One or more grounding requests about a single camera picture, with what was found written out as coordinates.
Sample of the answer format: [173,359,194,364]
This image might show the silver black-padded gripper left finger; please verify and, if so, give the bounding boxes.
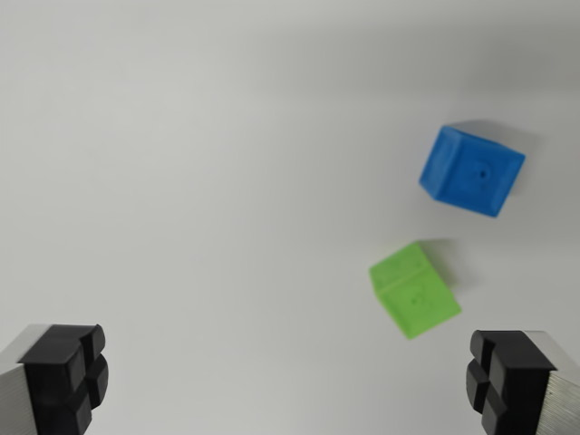
[0,323,110,435]

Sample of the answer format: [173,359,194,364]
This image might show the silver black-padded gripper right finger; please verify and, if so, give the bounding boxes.
[465,329,580,435]

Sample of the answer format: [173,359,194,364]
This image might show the blue rubber cube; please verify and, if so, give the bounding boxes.
[418,125,527,220]

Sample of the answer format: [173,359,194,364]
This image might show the green rubber cube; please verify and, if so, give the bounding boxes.
[368,240,463,341]

